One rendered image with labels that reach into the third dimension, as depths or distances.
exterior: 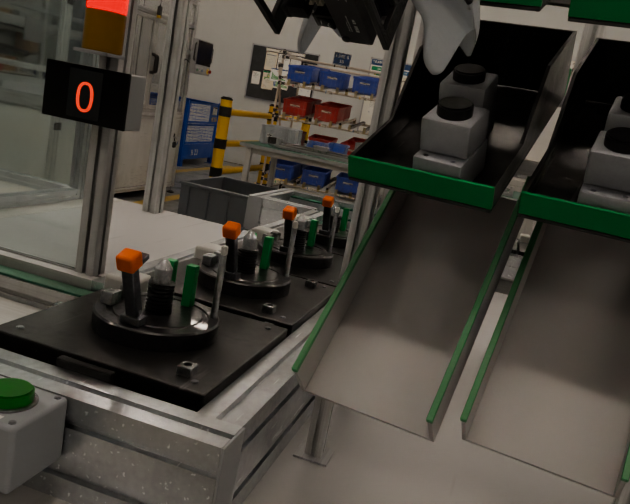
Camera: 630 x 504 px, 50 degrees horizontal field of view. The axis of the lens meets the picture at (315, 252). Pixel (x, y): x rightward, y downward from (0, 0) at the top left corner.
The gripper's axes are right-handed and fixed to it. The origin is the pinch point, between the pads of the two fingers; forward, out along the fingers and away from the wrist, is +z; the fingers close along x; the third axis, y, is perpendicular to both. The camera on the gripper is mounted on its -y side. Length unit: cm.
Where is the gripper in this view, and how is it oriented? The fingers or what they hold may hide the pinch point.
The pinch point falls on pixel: (404, 25)
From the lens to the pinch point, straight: 49.0
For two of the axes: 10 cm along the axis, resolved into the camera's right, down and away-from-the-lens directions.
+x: 8.8, 2.6, -4.1
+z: 3.2, 3.1, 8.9
